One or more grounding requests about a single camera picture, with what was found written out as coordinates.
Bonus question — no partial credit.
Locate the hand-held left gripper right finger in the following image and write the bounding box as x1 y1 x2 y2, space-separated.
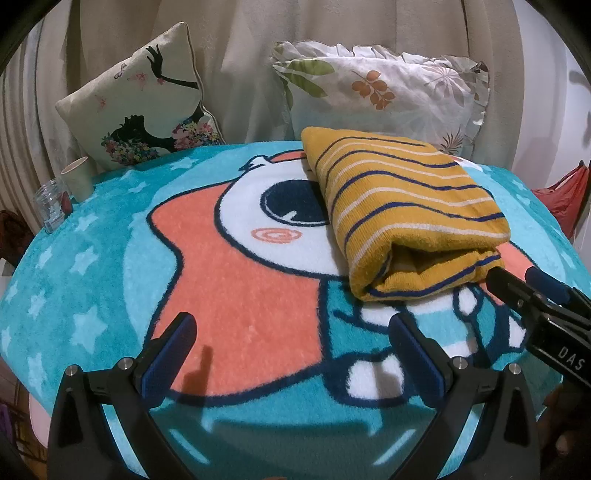
388 311 541 480

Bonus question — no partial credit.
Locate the paper cup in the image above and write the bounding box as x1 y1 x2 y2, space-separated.
61 157 96 203

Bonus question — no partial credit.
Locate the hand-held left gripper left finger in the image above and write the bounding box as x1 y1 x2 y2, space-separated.
46 311 200 480

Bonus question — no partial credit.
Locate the red plastic bag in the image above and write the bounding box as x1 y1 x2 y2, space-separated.
531 159 591 232

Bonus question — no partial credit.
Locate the teal cartoon printed blanket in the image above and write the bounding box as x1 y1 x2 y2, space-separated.
0 138 591 480

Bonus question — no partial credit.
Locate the cream dancer print cushion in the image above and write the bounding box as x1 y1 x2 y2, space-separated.
54 22 227 172

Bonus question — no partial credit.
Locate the clear glass jar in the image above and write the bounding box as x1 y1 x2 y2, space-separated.
33 178 68 233

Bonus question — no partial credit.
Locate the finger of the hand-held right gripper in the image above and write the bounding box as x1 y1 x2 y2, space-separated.
485 267 552 326
524 268 591 311

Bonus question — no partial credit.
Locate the beige curtain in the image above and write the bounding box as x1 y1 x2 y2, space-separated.
0 0 570 222

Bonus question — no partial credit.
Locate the white floral pillow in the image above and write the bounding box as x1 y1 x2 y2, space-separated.
270 41 491 161

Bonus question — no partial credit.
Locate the yellow striped sweater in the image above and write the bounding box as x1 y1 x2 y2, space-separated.
300 126 512 304

